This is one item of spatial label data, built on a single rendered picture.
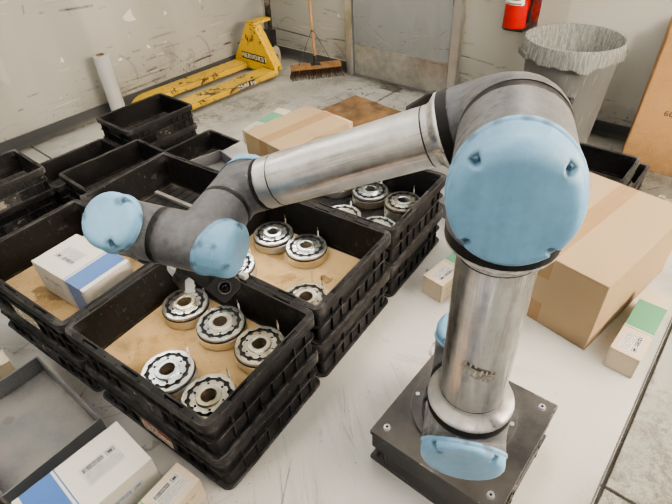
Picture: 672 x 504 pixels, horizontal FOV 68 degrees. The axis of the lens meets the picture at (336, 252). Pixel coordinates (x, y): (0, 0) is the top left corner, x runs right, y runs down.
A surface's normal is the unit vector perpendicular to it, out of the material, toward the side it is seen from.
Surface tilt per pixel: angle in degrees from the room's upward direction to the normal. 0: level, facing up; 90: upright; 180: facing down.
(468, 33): 90
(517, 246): 82
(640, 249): 0
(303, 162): 50
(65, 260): 0
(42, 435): 0
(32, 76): 90
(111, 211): 42
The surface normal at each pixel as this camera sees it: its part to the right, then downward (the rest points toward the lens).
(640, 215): -0.04, -0.77
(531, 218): -0.26, 0.51
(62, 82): 0.77, 0.38
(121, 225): -0.14, -0.15
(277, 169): -0.47, -0.09
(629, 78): -0.64, 0.51
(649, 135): -0.61, 0.27
